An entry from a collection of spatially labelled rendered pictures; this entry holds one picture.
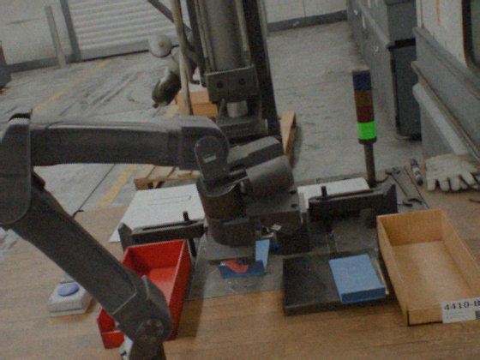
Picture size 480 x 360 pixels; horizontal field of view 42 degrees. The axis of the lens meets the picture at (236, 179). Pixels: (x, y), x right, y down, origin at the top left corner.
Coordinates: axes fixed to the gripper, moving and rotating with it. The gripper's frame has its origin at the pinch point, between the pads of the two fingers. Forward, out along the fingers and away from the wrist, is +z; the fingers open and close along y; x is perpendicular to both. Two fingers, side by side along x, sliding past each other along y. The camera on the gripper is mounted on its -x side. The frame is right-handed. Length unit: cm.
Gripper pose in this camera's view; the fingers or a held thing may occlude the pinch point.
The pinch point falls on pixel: (240, 267)
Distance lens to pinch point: 98.4
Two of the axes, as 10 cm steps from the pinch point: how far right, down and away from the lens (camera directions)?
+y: 0.1, -7.1, 7.0
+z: 1.7, 6.9, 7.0
